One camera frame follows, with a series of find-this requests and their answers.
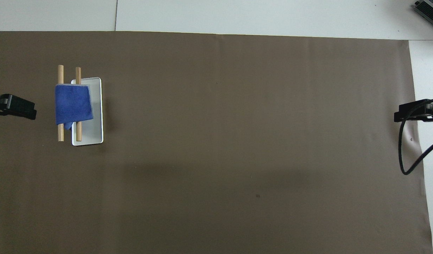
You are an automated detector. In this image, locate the blue towel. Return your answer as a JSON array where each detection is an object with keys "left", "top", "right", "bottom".
[{"left": 55, "top": 84, "right": 94, "bottom": 130}]

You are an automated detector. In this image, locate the white rack with wooden rods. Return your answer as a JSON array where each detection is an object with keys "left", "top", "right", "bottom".
[{"left": 57, "top": 65, "right": 104, "bottom": 146}]

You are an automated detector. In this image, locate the grey metal power supply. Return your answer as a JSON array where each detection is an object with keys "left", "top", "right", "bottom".
[{"left": 414, "top": 0, "right": 433, "bottom": 31}]

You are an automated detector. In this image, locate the black cable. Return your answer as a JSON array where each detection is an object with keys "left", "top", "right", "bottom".
[{"left": 398, "top": 98, "right": 433, "bottom": 175}]

